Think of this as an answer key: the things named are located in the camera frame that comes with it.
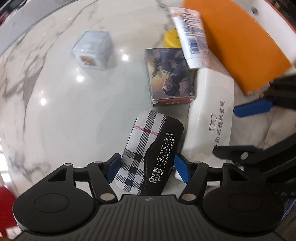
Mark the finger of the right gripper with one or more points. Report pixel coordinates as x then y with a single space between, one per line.
237 154
255 107

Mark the plaid black glasses case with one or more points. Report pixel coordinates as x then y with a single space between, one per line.
149 155

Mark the orange storage box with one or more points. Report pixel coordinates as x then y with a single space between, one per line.
252 39

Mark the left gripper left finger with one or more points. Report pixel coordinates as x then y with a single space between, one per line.
101 175

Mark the white cream tube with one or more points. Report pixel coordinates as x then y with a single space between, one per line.
190 29

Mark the illustrated card box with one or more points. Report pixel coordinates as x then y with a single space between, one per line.
168 77

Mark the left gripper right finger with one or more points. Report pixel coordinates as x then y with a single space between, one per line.
194 174

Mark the clear plastic cube box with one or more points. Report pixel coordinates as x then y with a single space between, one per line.
93 49

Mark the red round object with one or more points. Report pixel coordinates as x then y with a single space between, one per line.
6 211

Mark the yellow tape measure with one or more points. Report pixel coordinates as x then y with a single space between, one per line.
171 39

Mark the white glasses case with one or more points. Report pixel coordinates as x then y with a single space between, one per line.
210 117

